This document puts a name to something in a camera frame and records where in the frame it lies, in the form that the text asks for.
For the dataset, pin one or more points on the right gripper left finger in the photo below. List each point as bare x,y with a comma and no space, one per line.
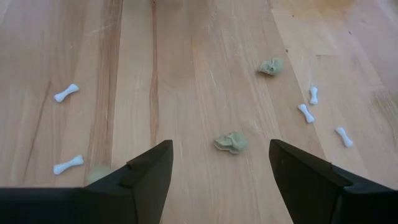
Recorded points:
149,180

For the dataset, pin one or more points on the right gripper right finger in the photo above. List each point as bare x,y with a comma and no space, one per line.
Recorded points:
301,183

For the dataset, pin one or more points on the small white plastic bone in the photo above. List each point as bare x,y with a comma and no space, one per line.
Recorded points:
68,164
313,95
66,92
344,137
306,113

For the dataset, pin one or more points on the green skull right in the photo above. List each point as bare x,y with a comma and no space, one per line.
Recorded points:
271,66

